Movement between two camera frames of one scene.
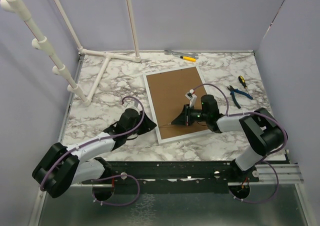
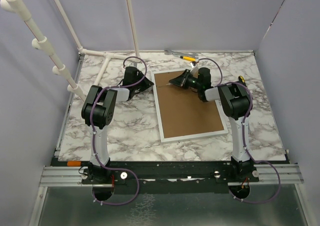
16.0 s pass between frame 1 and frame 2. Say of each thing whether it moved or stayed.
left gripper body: moved
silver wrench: stayed
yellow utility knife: stayed
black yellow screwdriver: stayed
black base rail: stayed
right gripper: moved
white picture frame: moved
